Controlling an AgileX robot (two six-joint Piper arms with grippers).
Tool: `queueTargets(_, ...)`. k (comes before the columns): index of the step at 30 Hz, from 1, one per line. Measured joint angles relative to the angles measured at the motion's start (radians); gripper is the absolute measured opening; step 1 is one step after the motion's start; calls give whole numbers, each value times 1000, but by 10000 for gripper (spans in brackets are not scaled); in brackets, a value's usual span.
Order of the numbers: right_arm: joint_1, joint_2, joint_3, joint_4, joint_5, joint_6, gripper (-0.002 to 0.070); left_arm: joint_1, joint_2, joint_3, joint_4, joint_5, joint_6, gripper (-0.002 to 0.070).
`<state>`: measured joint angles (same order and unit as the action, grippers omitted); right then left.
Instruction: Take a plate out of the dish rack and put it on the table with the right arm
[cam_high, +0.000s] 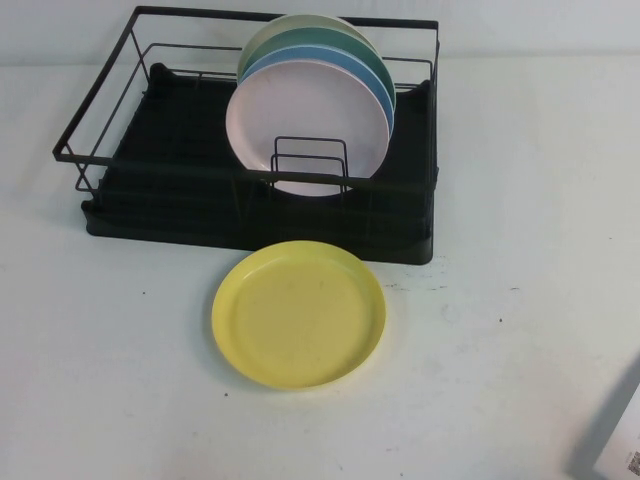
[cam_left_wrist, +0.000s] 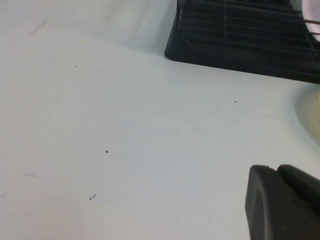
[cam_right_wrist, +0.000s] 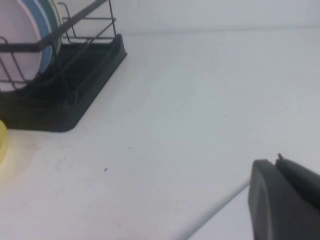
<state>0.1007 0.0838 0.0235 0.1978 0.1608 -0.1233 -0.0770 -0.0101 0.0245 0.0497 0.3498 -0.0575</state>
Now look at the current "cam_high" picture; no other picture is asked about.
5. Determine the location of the yellow plate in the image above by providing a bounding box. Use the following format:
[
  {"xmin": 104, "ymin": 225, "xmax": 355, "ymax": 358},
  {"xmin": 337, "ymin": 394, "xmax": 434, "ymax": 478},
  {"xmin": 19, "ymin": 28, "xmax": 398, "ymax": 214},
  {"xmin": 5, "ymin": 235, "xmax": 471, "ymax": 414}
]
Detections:
[{"xmin": 210, "ymin": 239, "xmax": 389, "ymax": 389}]

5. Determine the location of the pink plate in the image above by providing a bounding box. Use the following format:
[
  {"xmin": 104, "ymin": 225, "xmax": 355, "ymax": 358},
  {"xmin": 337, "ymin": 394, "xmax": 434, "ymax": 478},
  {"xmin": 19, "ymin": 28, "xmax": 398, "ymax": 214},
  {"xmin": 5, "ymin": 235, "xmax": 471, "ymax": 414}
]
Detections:
[{"xmin": 224, "ymin": 61, "xmax": 394, "ymax": 198}]

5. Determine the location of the blue plate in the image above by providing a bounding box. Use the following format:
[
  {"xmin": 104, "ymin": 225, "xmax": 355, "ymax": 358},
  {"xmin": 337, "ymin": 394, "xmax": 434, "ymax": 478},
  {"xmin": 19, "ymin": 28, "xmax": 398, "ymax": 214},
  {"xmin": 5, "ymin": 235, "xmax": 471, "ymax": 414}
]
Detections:
[{"xmin": 238, "ymin": 43, "xmax": 397, "ymax": 137}]

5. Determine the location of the pale green plate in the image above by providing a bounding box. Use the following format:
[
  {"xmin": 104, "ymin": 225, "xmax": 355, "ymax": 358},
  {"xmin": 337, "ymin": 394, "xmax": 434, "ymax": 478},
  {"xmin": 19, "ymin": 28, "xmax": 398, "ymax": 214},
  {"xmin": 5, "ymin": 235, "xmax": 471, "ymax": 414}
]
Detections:
[{"xmin": 236, "ymin": 13, "xmax": 382, "ymax": 77}]

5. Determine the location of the black plastic drain tray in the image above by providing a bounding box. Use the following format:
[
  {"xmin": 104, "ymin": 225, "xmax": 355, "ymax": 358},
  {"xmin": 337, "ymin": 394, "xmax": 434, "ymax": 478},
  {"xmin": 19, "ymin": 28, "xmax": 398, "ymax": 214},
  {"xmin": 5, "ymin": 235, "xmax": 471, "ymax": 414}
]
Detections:
[{"xmin": 81, "ymin": 61, "xmax": 442, "ymax": 266}]

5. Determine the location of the black wire dish rack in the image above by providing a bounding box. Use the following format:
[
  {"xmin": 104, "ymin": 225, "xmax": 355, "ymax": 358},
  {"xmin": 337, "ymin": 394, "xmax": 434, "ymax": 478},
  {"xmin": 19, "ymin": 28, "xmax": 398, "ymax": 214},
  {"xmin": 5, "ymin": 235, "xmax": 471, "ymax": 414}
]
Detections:
[{"xmin": 51, "ymin": 5, "xmax": 442, "ymax": 227}]

